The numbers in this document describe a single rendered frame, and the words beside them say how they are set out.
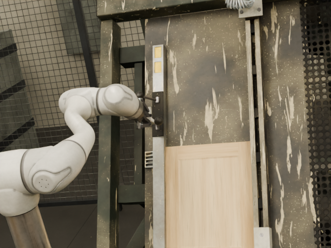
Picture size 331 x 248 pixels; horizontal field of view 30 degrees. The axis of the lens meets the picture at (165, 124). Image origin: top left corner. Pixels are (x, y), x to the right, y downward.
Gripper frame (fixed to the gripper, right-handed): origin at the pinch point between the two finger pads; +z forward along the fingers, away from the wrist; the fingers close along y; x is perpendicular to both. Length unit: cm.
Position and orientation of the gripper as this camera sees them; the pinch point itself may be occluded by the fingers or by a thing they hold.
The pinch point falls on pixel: (149, 120)
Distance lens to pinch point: 255.6
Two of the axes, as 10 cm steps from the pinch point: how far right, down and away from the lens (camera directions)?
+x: 9.6, -0.8, -2.8
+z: 2.9, 2.2, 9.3
